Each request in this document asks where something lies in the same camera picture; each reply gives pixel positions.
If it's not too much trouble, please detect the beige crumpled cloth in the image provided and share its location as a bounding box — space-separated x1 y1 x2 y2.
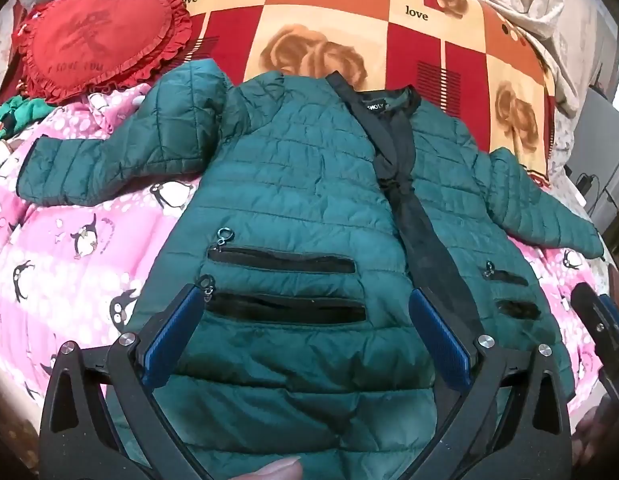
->
469 0 619 122

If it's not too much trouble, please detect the black charger cable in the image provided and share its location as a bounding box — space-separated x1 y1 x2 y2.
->
575 173 601 197

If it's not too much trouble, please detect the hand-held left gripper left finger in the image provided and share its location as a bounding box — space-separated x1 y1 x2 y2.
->
39 284 215 480

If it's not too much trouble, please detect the white cabinet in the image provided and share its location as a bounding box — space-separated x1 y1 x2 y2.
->
564 79 619 213

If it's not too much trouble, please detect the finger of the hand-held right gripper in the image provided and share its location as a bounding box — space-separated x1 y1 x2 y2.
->
571 282 619 361

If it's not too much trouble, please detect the red orange checkered rose blanket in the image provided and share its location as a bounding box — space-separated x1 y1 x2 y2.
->
139 0 556 187

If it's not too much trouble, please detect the red heart-shaped frilled pillow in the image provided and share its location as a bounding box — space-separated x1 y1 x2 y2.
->
12 0 193 107

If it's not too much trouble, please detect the green cloth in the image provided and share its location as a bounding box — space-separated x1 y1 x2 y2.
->
0 96 54 147

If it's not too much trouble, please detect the green quilted jacket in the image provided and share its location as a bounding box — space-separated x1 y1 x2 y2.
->
16 57 606 480

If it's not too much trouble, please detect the person's right hand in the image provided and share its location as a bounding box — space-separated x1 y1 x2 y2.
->
572 404 619 480

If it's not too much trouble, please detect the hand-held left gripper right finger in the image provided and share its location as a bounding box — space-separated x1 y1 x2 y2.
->
399 287 574 480

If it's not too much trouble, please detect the pink penguin print blanket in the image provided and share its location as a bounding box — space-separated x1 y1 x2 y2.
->
0 79 619 466

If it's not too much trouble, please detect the person's left hand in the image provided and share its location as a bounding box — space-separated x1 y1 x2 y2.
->
249 457 304 480

